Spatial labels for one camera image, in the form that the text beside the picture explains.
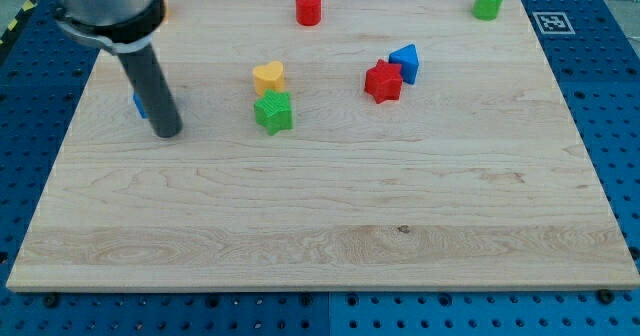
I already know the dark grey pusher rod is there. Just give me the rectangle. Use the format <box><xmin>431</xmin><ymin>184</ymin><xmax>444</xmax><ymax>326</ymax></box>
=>
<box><xmin>118</xmin><ymin>44</ymin><xmax>183</xmax><ymax>138</ymax></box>

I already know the blue cube block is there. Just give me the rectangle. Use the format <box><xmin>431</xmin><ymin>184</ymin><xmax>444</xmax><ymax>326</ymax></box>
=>
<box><xmin>132</xmin><ymin>92</ymin><xmax>147</xmax><ymax>119</ymax></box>

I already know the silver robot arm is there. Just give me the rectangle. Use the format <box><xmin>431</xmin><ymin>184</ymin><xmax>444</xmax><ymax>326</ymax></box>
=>
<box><xmin>52</xmin><ymin>0</ymin><xmax>183</xmax><ymax>138</ymax></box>

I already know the yellow heart block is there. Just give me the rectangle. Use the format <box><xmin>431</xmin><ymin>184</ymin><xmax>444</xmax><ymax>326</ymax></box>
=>
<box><xmin>252</xmin><ymin>61</ymin><xmax>286</xmax><ymax>96</ymax></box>

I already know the green star block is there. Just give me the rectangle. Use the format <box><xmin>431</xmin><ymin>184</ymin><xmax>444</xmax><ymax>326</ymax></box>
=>
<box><xmin>254</xmin><ymin>89</ymin><xmax>293</xmax><ymax>135</ymax></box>

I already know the red cylinder block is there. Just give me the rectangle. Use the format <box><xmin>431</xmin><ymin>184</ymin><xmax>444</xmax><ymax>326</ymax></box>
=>
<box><xmin>295</xmin><ymin>0</ymin><xmax>322</xmax><ymax>26</ymax></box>

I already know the wooden board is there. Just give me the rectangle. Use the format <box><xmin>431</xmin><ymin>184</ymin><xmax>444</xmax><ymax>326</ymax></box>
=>
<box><xmin>7</xmin><ymin>0</ymin><xmax>639</xmax><ymax>293</ymax></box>

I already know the red star block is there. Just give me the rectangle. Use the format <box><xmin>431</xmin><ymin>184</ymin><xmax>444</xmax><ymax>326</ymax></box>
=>
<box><xmin>364</xmin><ymin>59</ymin><xmax>404</xmax><ymax>104</ymax></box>

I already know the blue triangle block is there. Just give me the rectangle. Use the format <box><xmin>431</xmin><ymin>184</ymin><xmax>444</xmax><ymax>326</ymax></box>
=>
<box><xmin>388</xmin><ymin>44</ymin><xmax>420</xmax><ymax>85</ymax></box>

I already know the green cylinder block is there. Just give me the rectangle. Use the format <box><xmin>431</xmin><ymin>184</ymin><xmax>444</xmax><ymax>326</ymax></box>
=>
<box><xmin>472</xmin><ymin>0</ymin><xmax>503</xmax><ymax>21</ymax></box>

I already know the white fiducial marker tag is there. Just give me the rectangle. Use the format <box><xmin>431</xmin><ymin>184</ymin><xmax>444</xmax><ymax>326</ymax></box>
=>
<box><xmin>532</xmin><ymin>11</ymin><xmax>575</xmax><ymax>35</ymax></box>

